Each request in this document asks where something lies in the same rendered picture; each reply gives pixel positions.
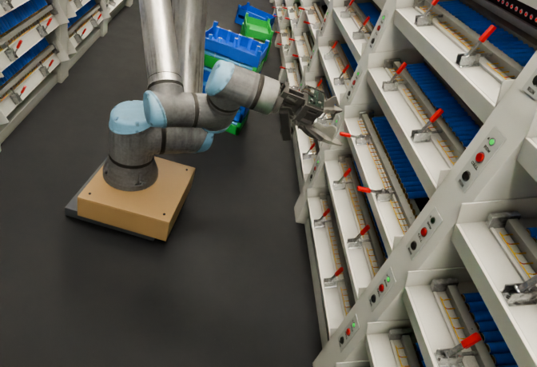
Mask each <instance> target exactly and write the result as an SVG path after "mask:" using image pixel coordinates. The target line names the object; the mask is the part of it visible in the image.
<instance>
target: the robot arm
mask: <svg viewBox="0 0 537 367"><path fill-rule="evenodd" d="M138 1H139V8H140V15H141V28H142V36H143V43H144V51H145V64H146V71H147V78H148V90H147V91H146V92H144V96H143V101H138V100H133V101H126V102H122V103H119V104H118V105H116V106H115V107H114V108H113V109H112V111H111V113H110V118H109V156H108V157H107V159H106V161H105V164H104V165H103V169H102V175H103V178H104V180H105V182H106V183H107V184H108V185H110V186H112V187H113V188H115V189H119V190H123V191H130V192H131V191H139V190H144V189H147V188H149V187H150V186H152V185H153V184H154V183H155V182H156V180H157V176H158V168H157V163H156V162H155V159H154V154H189V153H193V154H195V153H199V152H205V151H206V150H208V149H209V148H210V146H211V145H212V143H213V136H214V134H219V133H222V132H224V131H226V130H227V129H228V128H229V127H230V125H231V124H232V123H233V119H234V117H235V116H236V114H237V111H238V110H239V109H240V107H241V106H243V107H245V108H248V109H251V110H254V111H256V112H259V113H262V114H265V115H268V114H270V113H274V114H276V113H277V112H278V110H279V116H280V133H281V135H282V138H283V141H291V140H292V133H293V127H292V124H291V119H292V122H294V124H295V125H296V126H298V128H300V129H301V130H302V131H303V132H304V133H305V134H306V135H308V136H309V137H311V138H314V139H316V140H317V141H320V142H325V143H328V144H331V145H335V146H342V145H343V143H342V142H340V141H339V140H338V139H335V138H334V137H335V135H336V131H337V128H336V127H335V126H334V125H329V126H324V125H322V124H321V123H319V122H315V123H314V121H315V120H316V119H317V118H319V117H320V116H321V115H322V113H326V114H338V113H340V112H342V111H343V110H342V109H341V108H339V107H337V106H335V103H336V100H337V97H336V96H333V97H330V98H329V99H328V100H326V101H325V100H324V91H323V90H319V89H317V88H314V87H312V86H309V85H306V86H305V88H303V89H302V90H301V92H300V91H297V90H294V89H291V88H289V82H284V83H283V85H282V86H281V85H280V82H279V81H277V80H275V79H273V78H269V77H267V76H264V75H262V74H259V73H257V72H254V71H251V70H248V69H245V68H244V67H241V66H238V65H235V64H234V63H233V62H227V61H224V60H219V61H217V62H216V63H215V65H214V66H213V68H212V71H211V73H210V75H209V78H208V81H207V83H206V86H205V92H206V94H203V93H202V91H203V76H204V60H205V31H206V15H207V0H172V5H171V0H138ZM319 91H320V92H319ZM313 123H314V125H312V124H313Z"/></svg>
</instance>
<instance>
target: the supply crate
mask: <svg viewBox="0 0 537 367"><path fill-rule="evenodd" d="M217 25H218V22H217V21H214V22H213V27H211V28H210V29H209V30H207V31H205V49H206V50H210V51H212V52H214V53H217V54H220V55H223V56H225V57H228V58H231V59H234V60H236V61H239V62H243V63H244V64H247V65H250V66H253V67H256V68H257V67H258V66H259V65H260V63H261V62H262V60H263V59H264V57H265V55H266V53H267V49H268V47H269V42H270V41H269V40H267V39H266V41H265V44H264V43H263V44H262V47H261V50H258V51H257V55H254V54H255V51H256V48H257V46H258V45H259V42H258V41H255V40H253V42H252V45H251V49H250V50H247V46H248V43H249V38H246V37H245V36H242V37H241V43H240V46H239V47H236V48H234V47H233V42H234V38H238V34H236V33H233V32H232V33H231V37H230V40H229V43H226V42H225V41H226V38H227V34H228V31H227V30H225V29H222V28H220V29H219V32H218V36H217V39H214V34H215V29H216V26H217ZM209 34H212V35H213V37H212V39H210V38H208V37H209ZM219 37H221V38H222V41H221V43H220V42H218V38H219Z"/></svg>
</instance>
